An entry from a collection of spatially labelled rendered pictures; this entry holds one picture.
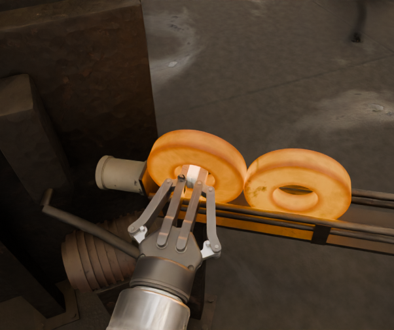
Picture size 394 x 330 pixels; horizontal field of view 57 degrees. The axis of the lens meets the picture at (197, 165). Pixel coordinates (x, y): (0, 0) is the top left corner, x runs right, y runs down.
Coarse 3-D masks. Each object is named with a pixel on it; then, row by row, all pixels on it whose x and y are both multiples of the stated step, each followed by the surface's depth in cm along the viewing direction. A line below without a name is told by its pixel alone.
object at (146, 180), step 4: (148, 156) 59; (144, 168) 57; (144, 172) 57; (148, 172) 58; (140, 176) 56; (144, 176) 57; (148, 176) 58; (140, 180) 56; (144, 180) 57; (148, 180) 59; (152, 180) 61; (140, 184) 57; (144, 184) 57; (148, 184) 59; (152, 184) 61; (156, 184) 63; (144, 188) 57; (148, 188) 59; (152, 188) 61; (156, 188) 63; (144, 192) 59; (148, 192) 59; (148, 200) 60; (148, 204) 61
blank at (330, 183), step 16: (256, 160) 53; (272, 160) 50; (288, 160) 49; (304, 160) 48; (320, 160) 48; (256, 176) 52; (272, 176) 51; (288, 176) 50; (304, 176) 49; (320, 176) 48; (336, 176) 48; (256, 192) 55; (272, 192) 54; (320, 192) 51; (336, 192) 50; (272, 208) 57; (288, 208) 56; (304, 208) 55; (320, 208) 54; (336, 208) 53
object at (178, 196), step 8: (184, 176) 52; (176, 184) 52; (184, 184) 52; (176, 192) 51; (184, 192) 53; (176, 200) 50; (168, 208) 50; (176, 208) 50; (168, 216) 49; (176, 216) 50; (168, 224) 48; (160, 232) 47; (168, 232) 47; (160, 240) 46
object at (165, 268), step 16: (144, 240) 47; (176, 240) 47; (192, 240) 47; (144, 256) 46; (160, 256) 46; (176, 256) 46; (192, 256) 46; (144, 272) 42; (160, 272) 42; (176, 272) 42; (192, 272) 44; (160, 288) 41; (176, 288) 42
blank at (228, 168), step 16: (160, 144) 52; (176, 144) 50; (192, 144) 50; (208, 144) 50; (224, 144) 51; (160, 160) 54; (176, 160) 53; (192, 160) 52; (208, 160) 51; (224, 160) 50; (240, 160) 53; (160, 176) 58; (176, 176) 57; (208, 176) 59; (224, 176) 53; (240, 176) 52; (224, 192) 57; (240, 192) 56
